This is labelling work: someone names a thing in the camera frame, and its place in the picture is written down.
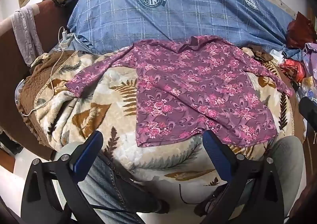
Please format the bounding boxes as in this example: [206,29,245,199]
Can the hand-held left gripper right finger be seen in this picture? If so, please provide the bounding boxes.
[198,129,285,224]

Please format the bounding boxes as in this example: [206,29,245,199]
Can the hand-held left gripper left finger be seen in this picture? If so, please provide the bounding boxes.
[21,130,139,224]

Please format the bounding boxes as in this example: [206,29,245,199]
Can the purple floral shirt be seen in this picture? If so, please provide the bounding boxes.
[65,35,295,148]

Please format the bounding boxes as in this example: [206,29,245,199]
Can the blue jeans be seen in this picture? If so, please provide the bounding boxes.
[79,150,169,224]

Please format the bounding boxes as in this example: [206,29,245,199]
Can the beige leaf print blanket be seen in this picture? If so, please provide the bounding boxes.
[15,48,306,214]

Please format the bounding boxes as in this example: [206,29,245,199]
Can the lavender floral cloth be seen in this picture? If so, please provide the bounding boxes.
[303,42,317,81]

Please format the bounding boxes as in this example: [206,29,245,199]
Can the person's right leg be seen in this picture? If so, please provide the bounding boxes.
[238,136,305,217]

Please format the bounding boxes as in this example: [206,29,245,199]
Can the light blue cloth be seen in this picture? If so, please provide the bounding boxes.
[270,47,305,62]

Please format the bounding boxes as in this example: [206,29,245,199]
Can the brown cloth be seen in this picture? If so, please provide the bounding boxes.
[241,44,274,62]

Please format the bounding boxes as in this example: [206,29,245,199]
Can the dark bag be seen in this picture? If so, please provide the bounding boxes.
[0,130,24,155]

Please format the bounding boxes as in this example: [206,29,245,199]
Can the white power strip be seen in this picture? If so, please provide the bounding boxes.
[59,33,75,50]

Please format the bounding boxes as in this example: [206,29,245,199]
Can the blue plaid blanket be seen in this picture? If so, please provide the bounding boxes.
[67,0,294,55]

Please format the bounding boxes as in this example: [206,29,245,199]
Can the black cable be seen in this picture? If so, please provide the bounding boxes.
[178,184,223,206]

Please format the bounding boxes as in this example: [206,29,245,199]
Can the white charger cable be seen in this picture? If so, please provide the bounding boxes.
[21,27,67,117]

